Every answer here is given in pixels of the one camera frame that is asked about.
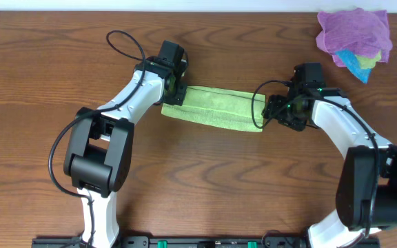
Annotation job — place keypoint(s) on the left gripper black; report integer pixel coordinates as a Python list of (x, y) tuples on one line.
[(176, 94)]

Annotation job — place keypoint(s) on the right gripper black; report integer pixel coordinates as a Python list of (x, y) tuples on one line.
[(275, 111)]

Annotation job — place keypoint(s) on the green microfiber cloth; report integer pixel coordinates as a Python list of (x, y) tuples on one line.
[(227, 109)]

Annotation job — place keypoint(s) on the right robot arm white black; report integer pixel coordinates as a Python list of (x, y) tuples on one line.
[(366, 197)]

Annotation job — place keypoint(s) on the blue cloth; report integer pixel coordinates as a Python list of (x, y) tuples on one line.
[(350, 61)]

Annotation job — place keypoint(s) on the yellow-green small cloth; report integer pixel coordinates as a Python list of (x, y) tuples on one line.
[(368, 62)]

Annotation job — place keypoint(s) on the purple cloth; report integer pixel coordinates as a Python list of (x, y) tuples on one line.
[(364, 33)]

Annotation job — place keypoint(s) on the green clamp on rail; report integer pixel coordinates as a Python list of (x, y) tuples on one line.
[(252, 244), (162, 244)]

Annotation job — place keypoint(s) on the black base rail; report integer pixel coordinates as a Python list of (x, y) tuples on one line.
[(146, 242)]

